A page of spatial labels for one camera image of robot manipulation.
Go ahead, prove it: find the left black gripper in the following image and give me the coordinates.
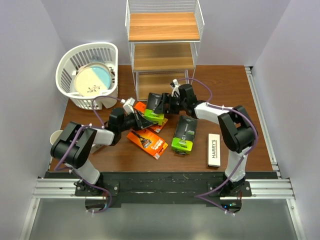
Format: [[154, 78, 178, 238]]
[[118, 109, 153, 133]]

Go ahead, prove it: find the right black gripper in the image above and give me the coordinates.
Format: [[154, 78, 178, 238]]
[[153, 93, 187, 115]]

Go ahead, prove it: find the green black razor box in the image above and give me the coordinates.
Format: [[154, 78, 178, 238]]
[[144, 92, 165, 126], [171, 115, 198, 156]]

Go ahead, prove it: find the orange Gillette razor pack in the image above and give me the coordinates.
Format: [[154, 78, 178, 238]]
[[133, 101, 168, 133], [126, 129, 168, 160]]

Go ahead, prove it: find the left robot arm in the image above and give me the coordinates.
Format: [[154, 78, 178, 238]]
[[50, 107, 154, 196]]

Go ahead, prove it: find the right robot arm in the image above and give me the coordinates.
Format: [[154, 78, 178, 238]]
[[151, 84, 258, 199]]

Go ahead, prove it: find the grey Harry's box left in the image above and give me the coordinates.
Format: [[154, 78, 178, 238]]
[[90, 144, 103, 154]]

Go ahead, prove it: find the white Harry's box right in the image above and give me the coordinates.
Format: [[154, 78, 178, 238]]
[[207, 133, 221, 168]]

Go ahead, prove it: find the cream and blue plate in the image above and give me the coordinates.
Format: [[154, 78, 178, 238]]
[[74, 62, 112, 97]]

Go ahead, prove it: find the white plastic laundry basket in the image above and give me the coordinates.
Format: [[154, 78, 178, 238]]
[[55, 42, 118, 110]]

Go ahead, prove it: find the cream paper cup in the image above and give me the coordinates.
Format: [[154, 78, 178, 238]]
[[49, 129, 63, 145]]

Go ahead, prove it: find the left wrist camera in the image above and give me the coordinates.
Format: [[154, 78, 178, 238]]
[[121, 97, 136, 114]]

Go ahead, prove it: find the white wire wooden shelf unit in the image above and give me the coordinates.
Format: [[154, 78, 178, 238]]
[[125, 0, 205, 101]]

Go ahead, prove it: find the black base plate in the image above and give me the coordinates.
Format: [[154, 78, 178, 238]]
[[45, 172, 277, 210]]

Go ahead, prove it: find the aluminium rail frame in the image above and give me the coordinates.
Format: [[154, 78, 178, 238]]
[[21, 65, 304, 240]]

